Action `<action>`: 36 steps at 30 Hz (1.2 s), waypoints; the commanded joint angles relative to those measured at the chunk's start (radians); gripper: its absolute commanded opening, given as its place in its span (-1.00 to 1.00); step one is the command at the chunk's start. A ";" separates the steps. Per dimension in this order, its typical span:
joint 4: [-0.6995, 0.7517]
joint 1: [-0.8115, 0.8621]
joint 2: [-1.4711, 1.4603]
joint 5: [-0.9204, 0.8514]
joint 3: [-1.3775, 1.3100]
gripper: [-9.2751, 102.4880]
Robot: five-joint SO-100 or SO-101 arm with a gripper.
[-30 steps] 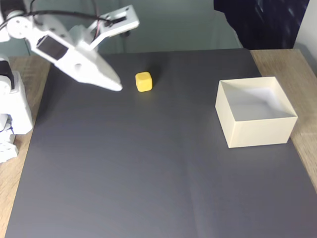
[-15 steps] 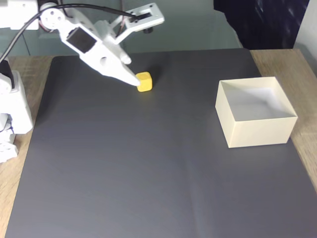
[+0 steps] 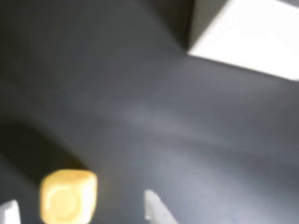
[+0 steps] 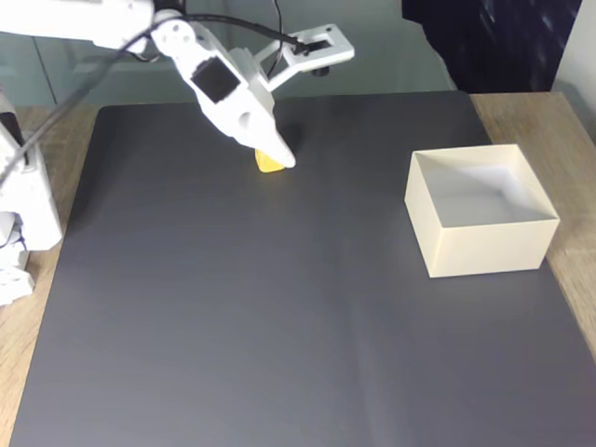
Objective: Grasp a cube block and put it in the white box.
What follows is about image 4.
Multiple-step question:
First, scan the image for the large black object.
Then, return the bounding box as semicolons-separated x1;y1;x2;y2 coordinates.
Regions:
400;0;583;94

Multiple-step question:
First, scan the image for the yellow cube block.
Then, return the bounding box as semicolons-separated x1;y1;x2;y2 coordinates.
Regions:
253;148;286;175

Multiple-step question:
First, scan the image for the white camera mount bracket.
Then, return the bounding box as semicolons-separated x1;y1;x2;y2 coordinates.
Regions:
253;25;358;92

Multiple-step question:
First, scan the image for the white open box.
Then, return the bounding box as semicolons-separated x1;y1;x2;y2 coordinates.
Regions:
402;143;561;279

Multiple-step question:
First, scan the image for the thick black cable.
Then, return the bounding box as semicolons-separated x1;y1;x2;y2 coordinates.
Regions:
0;11;311;185

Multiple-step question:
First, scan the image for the dark grey mat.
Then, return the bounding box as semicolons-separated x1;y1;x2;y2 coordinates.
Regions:
8;90;596;447

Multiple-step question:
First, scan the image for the red white black servo cable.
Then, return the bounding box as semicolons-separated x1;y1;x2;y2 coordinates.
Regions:
272;0;286;71

